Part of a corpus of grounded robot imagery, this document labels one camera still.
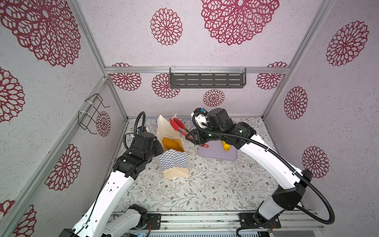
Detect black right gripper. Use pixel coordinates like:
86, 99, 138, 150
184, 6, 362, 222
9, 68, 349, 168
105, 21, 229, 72
185, 126, 225, 145

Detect checkered paper bakery bag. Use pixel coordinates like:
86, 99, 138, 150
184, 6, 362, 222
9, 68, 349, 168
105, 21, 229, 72
146, 116, 190, 179

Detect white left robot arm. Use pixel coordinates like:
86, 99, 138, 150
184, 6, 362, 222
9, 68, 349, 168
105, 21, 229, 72
60, 112, 163, 237

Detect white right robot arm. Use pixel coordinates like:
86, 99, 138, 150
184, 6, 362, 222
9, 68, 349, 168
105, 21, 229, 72
186, 108, 336, 236

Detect yellow corn bread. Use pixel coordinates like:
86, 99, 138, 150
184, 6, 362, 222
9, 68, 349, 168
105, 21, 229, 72
222, 141, 231, 152

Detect lilac plastic tray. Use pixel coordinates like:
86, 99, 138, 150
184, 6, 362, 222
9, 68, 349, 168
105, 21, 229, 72
198, 141, 237, 161

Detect grey wall shelf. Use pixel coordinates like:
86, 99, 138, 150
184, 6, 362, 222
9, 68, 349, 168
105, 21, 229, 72
169, 68, 247, 89

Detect black wire wall rack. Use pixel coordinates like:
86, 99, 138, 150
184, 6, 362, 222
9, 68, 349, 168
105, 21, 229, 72
78, 93, 112, 137

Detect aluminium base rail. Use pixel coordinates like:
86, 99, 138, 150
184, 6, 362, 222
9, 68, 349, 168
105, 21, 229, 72
75, 210, 325, 237

